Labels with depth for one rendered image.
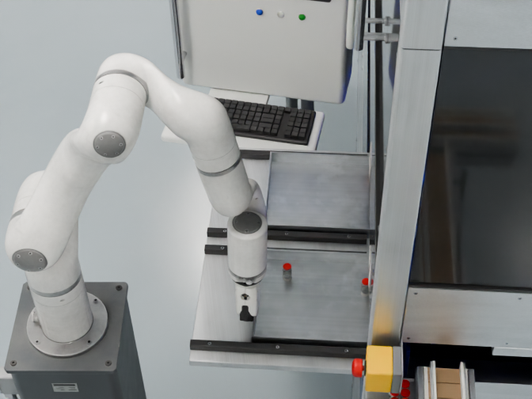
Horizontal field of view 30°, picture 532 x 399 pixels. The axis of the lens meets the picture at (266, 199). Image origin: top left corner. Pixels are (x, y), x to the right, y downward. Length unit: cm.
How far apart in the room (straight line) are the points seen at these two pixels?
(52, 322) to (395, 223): 86
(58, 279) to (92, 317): 22
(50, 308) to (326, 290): 65
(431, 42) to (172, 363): 201
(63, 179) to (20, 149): 217
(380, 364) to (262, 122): 102
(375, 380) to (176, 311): 148
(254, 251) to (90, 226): 176
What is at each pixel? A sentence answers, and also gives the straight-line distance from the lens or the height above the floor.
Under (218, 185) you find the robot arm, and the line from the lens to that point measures 191.
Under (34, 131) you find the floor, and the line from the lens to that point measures 418.
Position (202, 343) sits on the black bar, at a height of 90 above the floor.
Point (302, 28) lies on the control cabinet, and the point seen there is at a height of 107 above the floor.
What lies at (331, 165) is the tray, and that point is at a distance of 267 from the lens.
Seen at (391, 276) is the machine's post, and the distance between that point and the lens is 197.
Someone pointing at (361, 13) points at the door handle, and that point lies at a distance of 209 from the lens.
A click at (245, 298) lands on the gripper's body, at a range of 218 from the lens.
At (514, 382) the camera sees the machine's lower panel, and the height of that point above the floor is 88.
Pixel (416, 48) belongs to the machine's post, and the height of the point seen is 180.
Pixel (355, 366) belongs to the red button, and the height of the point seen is 101.
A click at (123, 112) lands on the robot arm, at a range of 178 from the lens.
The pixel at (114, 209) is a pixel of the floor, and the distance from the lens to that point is 380.
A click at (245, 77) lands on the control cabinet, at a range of 296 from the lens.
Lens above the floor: 277
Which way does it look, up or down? 47 degrees down
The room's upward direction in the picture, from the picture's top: 1 degrees counter-clockwise
